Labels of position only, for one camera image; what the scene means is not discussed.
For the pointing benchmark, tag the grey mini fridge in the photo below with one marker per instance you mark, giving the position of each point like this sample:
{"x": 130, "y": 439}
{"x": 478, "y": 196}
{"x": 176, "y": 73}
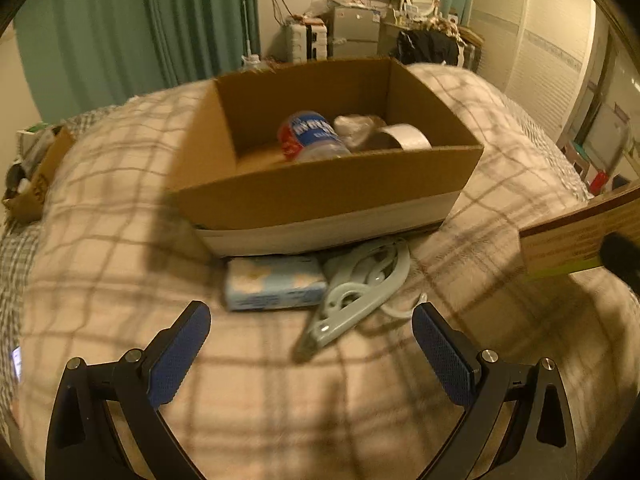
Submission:
{"x": 354, "y": 32}

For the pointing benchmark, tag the white tape roll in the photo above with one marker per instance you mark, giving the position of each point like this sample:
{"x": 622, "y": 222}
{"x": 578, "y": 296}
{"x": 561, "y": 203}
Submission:
{"x": 398, "y": 137}

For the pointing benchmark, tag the small cluttered cardboard box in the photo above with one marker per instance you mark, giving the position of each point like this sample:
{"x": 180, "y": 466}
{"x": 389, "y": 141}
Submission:
{"x": 40, "y": 151}

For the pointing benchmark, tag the blue tissue pack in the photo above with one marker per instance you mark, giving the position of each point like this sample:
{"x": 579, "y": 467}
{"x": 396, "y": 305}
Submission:
{"x": 273, "y": 283}

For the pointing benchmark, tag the striped grey bed sheet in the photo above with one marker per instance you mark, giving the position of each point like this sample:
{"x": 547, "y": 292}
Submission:
{"x": 20, "y": 269}

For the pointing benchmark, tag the black jacket on chair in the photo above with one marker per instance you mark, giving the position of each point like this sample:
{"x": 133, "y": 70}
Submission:
{"x": 427, "y": 46}

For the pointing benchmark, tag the grey folding hanger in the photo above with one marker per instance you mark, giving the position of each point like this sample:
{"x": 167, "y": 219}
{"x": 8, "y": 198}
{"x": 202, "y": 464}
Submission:
{"x": 363, "y": 281}

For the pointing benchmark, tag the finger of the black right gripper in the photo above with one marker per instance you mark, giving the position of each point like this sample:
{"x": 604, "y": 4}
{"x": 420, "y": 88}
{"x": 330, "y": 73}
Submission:
{"x": 622, "y": 258}

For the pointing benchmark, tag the white louvered wardrobe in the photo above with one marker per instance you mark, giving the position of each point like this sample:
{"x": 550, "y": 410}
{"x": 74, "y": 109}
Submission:
{"x": 536, "y": 52}

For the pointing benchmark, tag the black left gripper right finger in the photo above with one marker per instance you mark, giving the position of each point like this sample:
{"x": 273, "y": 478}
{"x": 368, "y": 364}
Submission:
{"x": 539, "y": 442}

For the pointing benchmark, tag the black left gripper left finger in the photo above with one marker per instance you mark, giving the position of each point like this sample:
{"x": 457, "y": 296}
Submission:
{"x": 83, "y": 442}

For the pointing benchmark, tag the clear plastic water bottle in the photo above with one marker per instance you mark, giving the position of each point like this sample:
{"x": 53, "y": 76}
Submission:
{"x": 308, "y": 137}

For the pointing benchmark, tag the white suitcase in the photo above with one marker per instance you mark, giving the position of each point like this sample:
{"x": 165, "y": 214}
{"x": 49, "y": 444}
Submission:
{"x": 306, "y": 40}

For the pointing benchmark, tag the glowing smartphone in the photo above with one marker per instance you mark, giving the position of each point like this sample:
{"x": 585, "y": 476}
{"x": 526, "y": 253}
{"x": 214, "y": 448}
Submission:
{"x": 16, "y": 357}

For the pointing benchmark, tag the brown paper box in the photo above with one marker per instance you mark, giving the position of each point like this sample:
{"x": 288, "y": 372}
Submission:
{"x": 571, "y": 241}

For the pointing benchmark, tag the plaid cream blanket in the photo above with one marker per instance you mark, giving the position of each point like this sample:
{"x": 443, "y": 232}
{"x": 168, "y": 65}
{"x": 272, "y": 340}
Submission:
{"x": 279, "y": 394}

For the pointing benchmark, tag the large clear water jug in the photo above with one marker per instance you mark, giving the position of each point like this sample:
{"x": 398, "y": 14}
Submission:
{"x": 253, "y": 63}

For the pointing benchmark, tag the large green curtain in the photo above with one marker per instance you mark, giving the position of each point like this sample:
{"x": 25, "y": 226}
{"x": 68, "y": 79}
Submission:
{"x": 79, "y": 55}

